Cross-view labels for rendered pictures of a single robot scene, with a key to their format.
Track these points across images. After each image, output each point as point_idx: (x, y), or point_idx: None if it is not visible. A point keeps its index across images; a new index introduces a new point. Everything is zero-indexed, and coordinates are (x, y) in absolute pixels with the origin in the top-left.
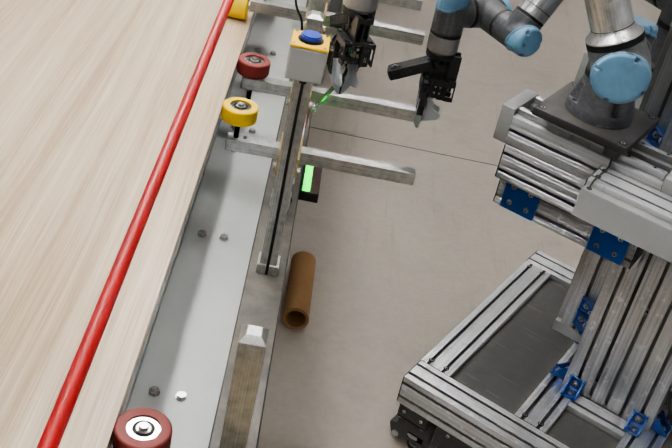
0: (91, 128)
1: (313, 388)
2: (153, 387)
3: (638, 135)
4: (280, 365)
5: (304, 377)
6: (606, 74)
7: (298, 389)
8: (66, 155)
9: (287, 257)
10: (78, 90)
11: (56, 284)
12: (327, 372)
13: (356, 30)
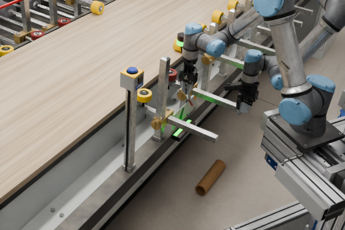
0: (71, 93)
1: (193, 224)
2: (52, 208)
3: (320, 142)
4: (184, 209)
5: (192, 218)
6: (284, 108)
7: (186, 223)
8: (51, 103)
9: (141, 165)
10: (80, 76)
11: (0, 157)
12: (204, 218)
13: (184, 67)
